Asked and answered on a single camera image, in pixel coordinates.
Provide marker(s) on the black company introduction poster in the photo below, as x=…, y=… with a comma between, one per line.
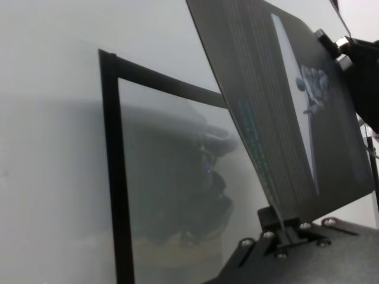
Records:
x=281, y=103

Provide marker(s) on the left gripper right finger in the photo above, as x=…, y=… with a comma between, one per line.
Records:
x=290, y=225

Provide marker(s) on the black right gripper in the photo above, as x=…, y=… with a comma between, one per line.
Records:
x=365, y=83

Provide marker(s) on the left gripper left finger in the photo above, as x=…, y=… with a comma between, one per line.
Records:
x=269, y=220

